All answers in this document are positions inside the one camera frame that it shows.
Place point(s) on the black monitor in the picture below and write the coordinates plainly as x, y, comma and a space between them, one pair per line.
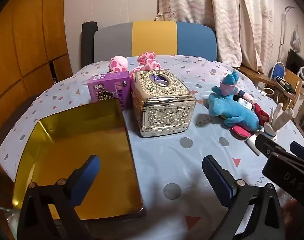
295, 60

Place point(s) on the pink spotted plush bow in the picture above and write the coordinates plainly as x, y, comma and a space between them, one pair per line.
148, 61

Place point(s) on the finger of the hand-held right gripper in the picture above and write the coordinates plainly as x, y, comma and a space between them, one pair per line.
301, 151
265, 143

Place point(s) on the blue monster plush with lollipop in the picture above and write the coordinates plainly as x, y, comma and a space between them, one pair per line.
229, 110

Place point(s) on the black rolled mat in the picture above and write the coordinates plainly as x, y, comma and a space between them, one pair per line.
88, 42

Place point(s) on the pink spotted plush ball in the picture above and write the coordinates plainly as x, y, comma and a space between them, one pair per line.
119, 64

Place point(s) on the printed cream curtain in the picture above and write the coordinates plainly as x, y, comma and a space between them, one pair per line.
217, 12

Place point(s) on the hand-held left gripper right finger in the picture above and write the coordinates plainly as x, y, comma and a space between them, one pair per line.
217, 177

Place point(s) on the blue folding chair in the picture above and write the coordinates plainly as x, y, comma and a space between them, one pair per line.
278, 70

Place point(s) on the purple cardboard box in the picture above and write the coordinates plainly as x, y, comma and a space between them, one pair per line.
109, 87

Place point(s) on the grey yellow blue chair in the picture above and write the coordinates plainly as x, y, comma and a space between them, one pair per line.
154, 38

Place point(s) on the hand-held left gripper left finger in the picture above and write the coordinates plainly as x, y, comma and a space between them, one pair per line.
85, 177

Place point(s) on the wooden wardrobe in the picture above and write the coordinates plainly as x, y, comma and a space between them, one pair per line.
24, 42

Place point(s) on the wooden side table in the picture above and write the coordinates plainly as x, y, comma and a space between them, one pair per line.
254, 73

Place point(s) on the gold metal tray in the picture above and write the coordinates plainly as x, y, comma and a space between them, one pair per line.
92, 150

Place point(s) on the white rectangular block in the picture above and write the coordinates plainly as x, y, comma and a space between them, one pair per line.
252, 142

